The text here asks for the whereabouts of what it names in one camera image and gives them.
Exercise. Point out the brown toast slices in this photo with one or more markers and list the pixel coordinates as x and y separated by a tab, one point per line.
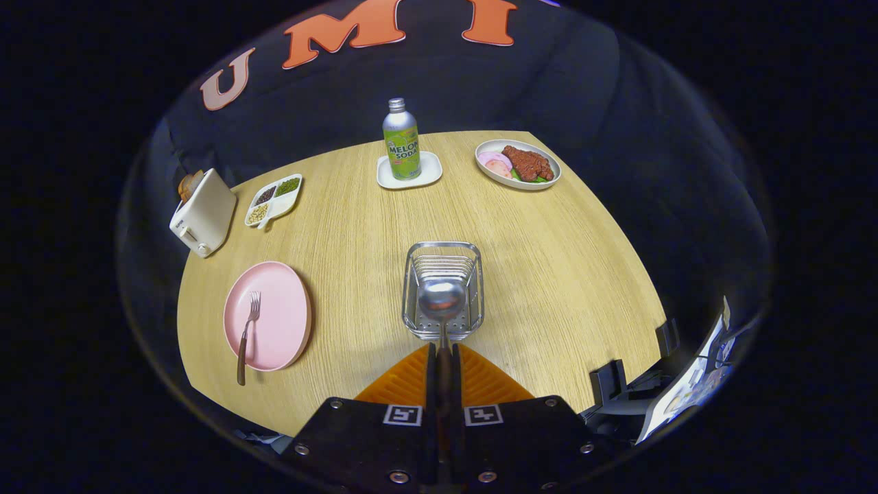
188	184

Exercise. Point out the white oval food plate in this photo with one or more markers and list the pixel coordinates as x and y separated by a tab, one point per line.
494	145

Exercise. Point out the pink ham slices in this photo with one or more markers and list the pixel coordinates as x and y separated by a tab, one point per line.
497	163

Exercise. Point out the white square coaster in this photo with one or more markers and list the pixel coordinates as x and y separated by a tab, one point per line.
432	171

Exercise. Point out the green vegetable pieces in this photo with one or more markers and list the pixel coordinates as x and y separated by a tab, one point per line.
516	175

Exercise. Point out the pink round plate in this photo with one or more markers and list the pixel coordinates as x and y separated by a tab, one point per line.
281	315

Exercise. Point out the white compartment dish with beans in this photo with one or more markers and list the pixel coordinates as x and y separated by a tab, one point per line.
281	202

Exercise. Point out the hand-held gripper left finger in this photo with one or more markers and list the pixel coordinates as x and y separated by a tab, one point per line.
431	377

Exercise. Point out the red meat piece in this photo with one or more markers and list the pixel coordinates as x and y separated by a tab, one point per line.
528	163

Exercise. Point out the black backdrop cloth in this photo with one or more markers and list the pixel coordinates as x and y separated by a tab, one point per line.
480	89

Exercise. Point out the silver green soda bottle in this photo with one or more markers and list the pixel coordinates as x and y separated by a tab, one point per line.
401	137

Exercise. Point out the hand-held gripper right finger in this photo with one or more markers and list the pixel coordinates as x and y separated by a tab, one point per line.
456	377

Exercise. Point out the cream white toaster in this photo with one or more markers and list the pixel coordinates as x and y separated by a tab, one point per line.
206	213

